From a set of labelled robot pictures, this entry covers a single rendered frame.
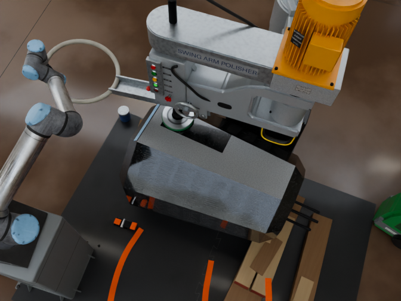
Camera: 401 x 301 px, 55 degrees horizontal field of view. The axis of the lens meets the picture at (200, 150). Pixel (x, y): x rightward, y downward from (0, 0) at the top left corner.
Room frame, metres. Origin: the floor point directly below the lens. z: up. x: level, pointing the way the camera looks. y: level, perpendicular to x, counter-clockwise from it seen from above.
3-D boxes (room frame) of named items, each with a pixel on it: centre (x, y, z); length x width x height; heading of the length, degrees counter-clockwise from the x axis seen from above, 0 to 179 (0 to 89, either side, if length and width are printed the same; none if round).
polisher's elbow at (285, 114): (1.20, -0.47, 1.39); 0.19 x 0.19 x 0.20
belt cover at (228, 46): (1.29, -0.17, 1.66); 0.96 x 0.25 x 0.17; 73
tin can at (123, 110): (1.88, 0.71, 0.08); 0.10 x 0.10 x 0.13
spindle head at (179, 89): (1.36, 0.09, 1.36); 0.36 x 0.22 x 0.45; 73
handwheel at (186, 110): (1.24, 0.08, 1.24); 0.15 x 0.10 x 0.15; 73
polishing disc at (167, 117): (1.39, 0.16, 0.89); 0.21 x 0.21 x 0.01
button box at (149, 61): (1.30, 0.26, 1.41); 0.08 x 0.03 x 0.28; 73
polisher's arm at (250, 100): (1.26, -0.21, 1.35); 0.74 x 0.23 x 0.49; 73
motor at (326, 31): (1.18, -0.47, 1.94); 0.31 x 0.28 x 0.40; 163
